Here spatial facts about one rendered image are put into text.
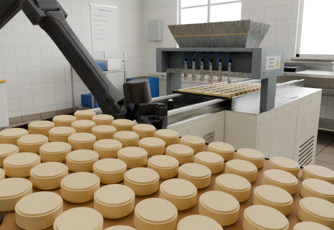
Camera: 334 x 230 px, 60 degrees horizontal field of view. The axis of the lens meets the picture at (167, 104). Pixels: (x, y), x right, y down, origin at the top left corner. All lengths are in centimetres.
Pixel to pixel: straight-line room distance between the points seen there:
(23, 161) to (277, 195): 36
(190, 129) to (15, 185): 106
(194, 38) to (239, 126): 60
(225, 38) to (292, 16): 313
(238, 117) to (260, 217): 127
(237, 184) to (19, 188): 28
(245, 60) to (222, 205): 134
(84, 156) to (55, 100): 501
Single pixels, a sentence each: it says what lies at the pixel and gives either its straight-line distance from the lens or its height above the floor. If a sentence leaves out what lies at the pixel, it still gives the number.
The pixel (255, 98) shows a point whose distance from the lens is 188.
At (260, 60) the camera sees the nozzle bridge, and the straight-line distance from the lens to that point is 153.
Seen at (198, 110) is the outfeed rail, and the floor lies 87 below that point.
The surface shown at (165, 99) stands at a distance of 168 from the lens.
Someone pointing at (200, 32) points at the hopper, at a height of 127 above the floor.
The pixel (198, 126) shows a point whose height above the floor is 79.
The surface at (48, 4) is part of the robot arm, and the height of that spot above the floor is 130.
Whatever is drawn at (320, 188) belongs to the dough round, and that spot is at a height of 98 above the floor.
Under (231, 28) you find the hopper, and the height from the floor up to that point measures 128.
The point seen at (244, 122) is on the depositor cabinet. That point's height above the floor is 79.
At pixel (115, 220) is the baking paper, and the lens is 37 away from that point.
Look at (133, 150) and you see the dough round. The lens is 50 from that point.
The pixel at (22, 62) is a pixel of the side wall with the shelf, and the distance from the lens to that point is 522.
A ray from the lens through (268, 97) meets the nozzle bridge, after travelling 166.
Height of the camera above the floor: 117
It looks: 11 degrees down
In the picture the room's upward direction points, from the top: straight up
